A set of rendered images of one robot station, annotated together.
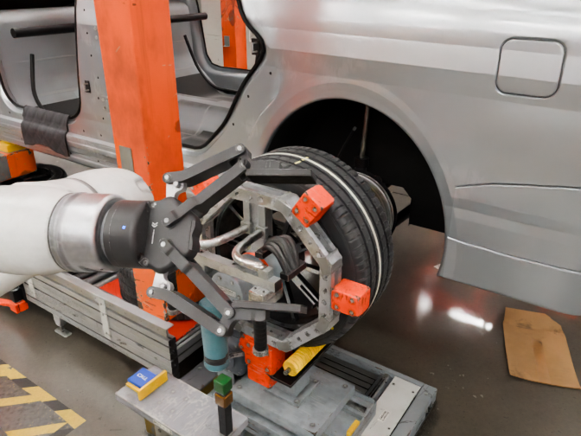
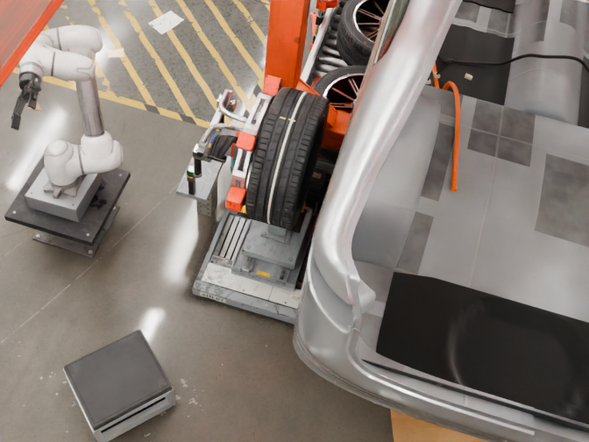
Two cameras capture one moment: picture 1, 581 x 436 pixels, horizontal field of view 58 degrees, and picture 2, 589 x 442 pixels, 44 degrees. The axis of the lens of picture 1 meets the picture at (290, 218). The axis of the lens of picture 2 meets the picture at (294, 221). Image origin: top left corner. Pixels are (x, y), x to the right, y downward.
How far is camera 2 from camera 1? 2.89 m
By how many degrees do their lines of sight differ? 55
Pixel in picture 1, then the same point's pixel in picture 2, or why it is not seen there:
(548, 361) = (425, 430)
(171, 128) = (290, 39)
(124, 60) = not seen: outside the picture
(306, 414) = (256, 242)
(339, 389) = (286, 256)
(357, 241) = (251, 180)
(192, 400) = (210, 169)
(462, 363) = not seen: hidden behind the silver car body
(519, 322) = not seen: hidden behind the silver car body
